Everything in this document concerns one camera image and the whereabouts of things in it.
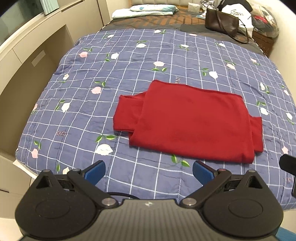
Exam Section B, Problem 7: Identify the brown leather handbag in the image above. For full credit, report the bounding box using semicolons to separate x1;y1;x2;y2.
205;8;249;44

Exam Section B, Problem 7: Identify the white flat pillow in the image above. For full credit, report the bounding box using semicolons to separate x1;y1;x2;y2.
111;9;174;19

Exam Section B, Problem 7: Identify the brown wooden nightstand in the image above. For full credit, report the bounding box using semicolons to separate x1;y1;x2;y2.
252;31;274;57

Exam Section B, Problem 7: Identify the crumpled patterned bag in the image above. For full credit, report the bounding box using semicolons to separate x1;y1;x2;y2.
200;0;217;11

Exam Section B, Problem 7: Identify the blue floor mat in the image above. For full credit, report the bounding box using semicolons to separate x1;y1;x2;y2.
276;227;296;241

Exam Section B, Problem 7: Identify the blue floral checked quilt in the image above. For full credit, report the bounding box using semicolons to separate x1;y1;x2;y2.
16;29;295;210

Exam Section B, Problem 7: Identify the brown patterned bed sheet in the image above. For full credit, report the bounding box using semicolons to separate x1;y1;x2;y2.
103;6;264;55

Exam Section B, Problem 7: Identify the black backpack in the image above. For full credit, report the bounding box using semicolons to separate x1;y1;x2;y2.
217;0;253;13

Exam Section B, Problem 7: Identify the beige built-in cabinet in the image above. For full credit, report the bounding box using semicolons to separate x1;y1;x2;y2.
1;1;110;240

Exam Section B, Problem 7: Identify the light blue folded blanket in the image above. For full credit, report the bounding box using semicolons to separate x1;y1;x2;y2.
130;4;179;13

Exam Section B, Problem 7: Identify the tissue box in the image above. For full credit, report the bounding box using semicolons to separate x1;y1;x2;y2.
188;3;201;14

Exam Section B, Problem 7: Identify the clear plastic bag of clothes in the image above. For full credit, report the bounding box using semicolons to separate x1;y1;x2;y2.
251;4;280;39

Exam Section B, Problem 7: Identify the grey padded headboard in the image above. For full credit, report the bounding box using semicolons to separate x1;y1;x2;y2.
130;0;200;6

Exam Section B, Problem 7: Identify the red long sleeve sweater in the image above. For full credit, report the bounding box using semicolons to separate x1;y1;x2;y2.
113;80;263;164

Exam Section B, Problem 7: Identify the teal window curtain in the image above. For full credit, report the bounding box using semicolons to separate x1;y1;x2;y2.
40;0;60;15

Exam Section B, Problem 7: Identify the white printed tote bag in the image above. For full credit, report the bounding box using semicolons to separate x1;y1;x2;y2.
222;4;253;37

